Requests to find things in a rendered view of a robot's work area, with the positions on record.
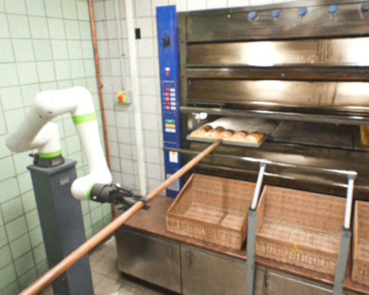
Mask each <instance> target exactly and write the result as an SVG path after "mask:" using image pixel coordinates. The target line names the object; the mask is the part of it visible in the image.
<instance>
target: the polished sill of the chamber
mask: <svg viewBox="0 0 369 295"><path fill-rule="evenodd" d="M260 146H263V147H269V148H279V149H285V150H295V151H302V152H312V153H323V154H329V155H339V156H350V157H360V158H367V159H369V150H358V149H353V148H346V147H335V146H323V145H311V144H305V143H293V142H281V141H275V140H264V141H263V142H262V143H261V145H260Z"/></svg>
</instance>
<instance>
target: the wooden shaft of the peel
mask: <svg viewBox="0 0 369 295"><path fill-rule="evenodd" d="M216 146H218V143H217V142H215V143H214V144H212V145H211V146H210V147H208V148H207V149H206V150H205V151H204V152H202V153H201V154H199V155H198V156H197V157H195V158H194V159H193V160H192V161H191V162H190V163H188V164H186V165H185V166H184V167H182V168H181V169H180V170H179V171H178V172H177V173H175V174H174V175H172V176H171V177H170V178H168V179H167V180H166V181H165V182H163V183H162V184H161V185H160V186H158V187H157V188H155V189H154V190H153V191H152V192H151V193H149V194H148V195H147V196H146V197H149V198H150V200H149V201H148V202H150V201H151V199H153V198H154V197H156V196H157V195H158V194H160V193H161V192H162V191H163V190H164V189H165V188H167V187H168V186H169V185H171V184H172V183H173V182H174V181H175V180H176V179H178V178H179V177H180V176H181V175H182V174H184V173H185V172H186V171H188V170H189V169H190V168H191V167H192V166H194V165H195V164H196V163H198V162H199V161H200V160H201V159H202V158H203V157H205V155H207V154H209V153H210V152H211V151H212V150H213V149H214V148H215V147H216ZM148 202H147V203H148ZM147 203H145V202H142V201H139V202H138V203H136V204H135V205H133V206H132V207H131V208H130V209H128V210H127V212H125V213H123V214H122V215H121V216H119V217H118V218H117V219H115V220H114V221H113V222H112V223H110V224H109V225H108V226H107V227H105V228H103V229H102V230H101V231H100V232H99V233H98V234H97V235H95V236H94V237H92V238H91V239H89V240H88V241H87V242H86V243H85V244H84V245H82V246H80V247H79V248H78V249H77V250H75V251H74V252H73V253H72V254H70V255H69V256H68V257H67V258H65V259H64V260H62V261H61V262H59V264H58V265H56V266H55V267H54V268H52V269H50V270H49V271H48V272H47V273H46V274H45V275H44V276H42V277H40V278H39V279H38V280H37V281H35V282H34V283H33V284H32V285H30V286H29V287H28V288H26V289H25V290H24V291H23V292H20V293H19V295H36V294H37V293H38V292H39V291H41V290H42V289H44V288H45V287H46V286H47V285H48V284H49V283H50V282H52V281H53V280H54V279H55V278H57V277H58V276H59V275H60V274H61V273H63V272H64V271H65V270H66V269H68V268H69V267H70V266H71V265H73V264H74V263H75V262H76V261H77V260H79V259H80V258H81V257H82V256H84V255H85V254H86V253H87V252H88V251H89V250H90V249H92V248H93V247H95V246H96V245H97V244H99V243H100V241H102V240H103V239H104V238H106V237H107V236H108V235H109V234H110V233H112V232H113V231H114V230H115V229H117V228H118V227H119V226H120V225H121V224H123V223H124V222H126V221H127V219H128V218H130V217H131V216H133V215H134V214H135V213H137V212H138V210H140V209H141V208H142V207H143V206H144V205H147Z"/></svg>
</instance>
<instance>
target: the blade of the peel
mask: <svg viewBox="0 0 369 295"><path fill-rule="evenodd" d="M262 134H263V138H262V139H261V140H260V142H257V143H251V142H244V141H243V142H239V141H233V140H223V143H226V144H232V145H243V146H254V147H259V146H260V145H261V143H262V142H263V141H264V140H265V139H266V137H267V136H268V135H269V134H268V133H262ZM187 140H198V141H204V142H215V141H216V140H218V139H209V138H204V137H197V136H190V135H187Z"/></svg>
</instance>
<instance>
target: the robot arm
mask: <svg viewBox="0 0 369 295"><path fill-rule="evenodd" d="M66 113H70V115H71V119H72V121H73V123H74V126H75V128H76V131H77V134H78V136H79V139H80V142H81V145H82V147H83V149H84V153H85V156H86V160H87V164H88V170H89V175H88V176H85V177H81V178H78V179H77V180H76V181H75V182H74V183H73V184H72V185H71V193H72V195H73V196H74V197H75V198H76V199H79V200H81V201H84V200H87V201H93V202H97V203H101V204H105V203H109V204H115V205H116V206H117V207H118V208H117V210H125V211H127V210H128V209H130V208H131V207H132V206H133V205H135V203H132V202H130V201H127V200H126V198H123V197H132V198H133V200H137V201H142V202H145V203H147V202H148V201H149V200H150V198H149V197H143V196H142V195H140V194H137V193H136V190H135V189H133V188H130V187H127V186H122V185H121V184H119V183H118V184H116V185H115V187H110V184H111V181H112V177H111V174H110V171H109V169H108V166H107V163H106V161H105V156H104V154H103V150H102V147H101V142H100V137H99V133H98V126H97V119H96V115H95V109H94V106H93V102H92V99H91V95H90V93H89V92H88V91H87V90H86V89H85V88H81V87H75V88H70V89H67V90H60V91H44V92H40V93H38V95H37V96H35V99H34V101H33V104H32V105H31V107H30V109H29V111H28V113H27V114H26V116H25V118H24V119H23V121H22V122H20V123H19V124H18V125H17V126H16V127H15V129H14V130H12V131H10V132H9V133H8V134H7V136H6V138H5V144H6V147H7V148H8V149H9V150H10V151H12V152H14V153H23V152H27V151H30V150H35V149H36V148H37V151H38V152H37V153H35V154H32V153H30V154H29V155H28V156H29V157H34V159H35V160H34V161H33V164H38V165H39V167H43V168H49V167H56V166H59V165H62V164H64V163H65V162H66V161H65V159H64V157H63V156H62V153H61V149H62V148H61V144H60V135H59V129H58V126H57V124H55V123H51V122H50V121H51V120H53V119H55V117H56V116H58V115H61V114H66ZM120 190H121V191H124V192H120ZM125 192H126V193H125ZM120 204H123V205H120Z"/></svg>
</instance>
